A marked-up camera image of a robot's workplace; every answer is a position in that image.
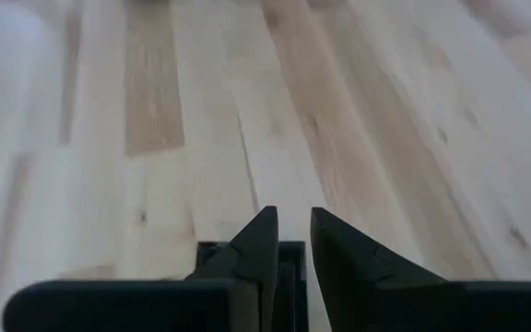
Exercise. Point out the small black square plate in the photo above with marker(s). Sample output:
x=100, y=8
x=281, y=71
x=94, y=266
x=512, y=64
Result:
x=293, y=286

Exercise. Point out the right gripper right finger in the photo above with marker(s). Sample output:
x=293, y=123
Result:
x=376, y=295

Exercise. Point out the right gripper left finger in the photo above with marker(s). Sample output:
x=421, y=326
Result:
x=247, y=258

